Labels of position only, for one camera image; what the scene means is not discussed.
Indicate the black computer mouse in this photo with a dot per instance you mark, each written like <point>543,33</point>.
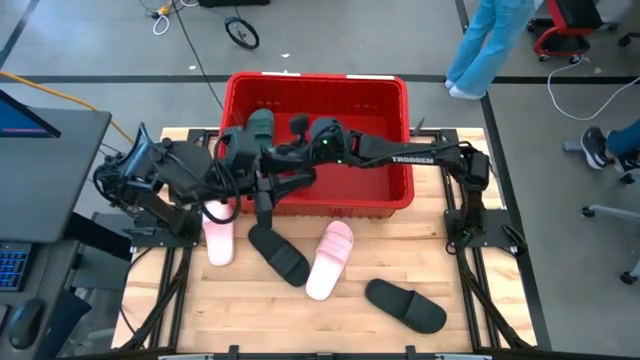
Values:
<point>25,322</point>

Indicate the grey desk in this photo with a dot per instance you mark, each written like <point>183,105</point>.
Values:
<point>50,175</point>

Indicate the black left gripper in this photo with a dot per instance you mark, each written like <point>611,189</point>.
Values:
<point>240,150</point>

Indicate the black rubber slide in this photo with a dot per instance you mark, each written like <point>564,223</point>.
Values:
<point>285,260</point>
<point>405,305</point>

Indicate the black aluminium table frame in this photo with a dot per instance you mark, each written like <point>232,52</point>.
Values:
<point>175,320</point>

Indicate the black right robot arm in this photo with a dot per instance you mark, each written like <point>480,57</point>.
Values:
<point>425,155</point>

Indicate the computer monitor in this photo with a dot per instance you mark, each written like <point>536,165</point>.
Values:
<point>20,122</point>

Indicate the white bin label strip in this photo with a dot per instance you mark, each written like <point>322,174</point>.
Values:
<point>282,74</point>
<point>370,77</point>

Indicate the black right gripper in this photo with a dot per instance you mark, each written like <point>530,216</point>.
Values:
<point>327,137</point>

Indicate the pink rubber slide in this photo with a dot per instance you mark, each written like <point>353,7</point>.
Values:
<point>327,265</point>
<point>220,245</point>

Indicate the black floor box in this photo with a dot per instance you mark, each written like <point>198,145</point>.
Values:
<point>235,2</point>

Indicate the black keyboard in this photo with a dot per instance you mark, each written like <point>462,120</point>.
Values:
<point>12,265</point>

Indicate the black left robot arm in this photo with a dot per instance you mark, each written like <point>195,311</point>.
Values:
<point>150,175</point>

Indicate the person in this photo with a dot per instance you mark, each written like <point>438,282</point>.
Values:
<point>595,147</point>
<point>480,50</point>

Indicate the red rolling stool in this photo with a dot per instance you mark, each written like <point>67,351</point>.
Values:
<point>555,15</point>

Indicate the red plastic bin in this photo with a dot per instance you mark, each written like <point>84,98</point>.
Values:
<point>370,185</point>

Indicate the green rubber slide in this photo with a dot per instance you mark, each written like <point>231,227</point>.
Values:
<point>261,125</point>

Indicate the grey office chair base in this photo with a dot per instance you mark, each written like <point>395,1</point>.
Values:
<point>615,212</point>

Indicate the yellow plug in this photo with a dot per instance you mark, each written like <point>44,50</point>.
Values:
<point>164,9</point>

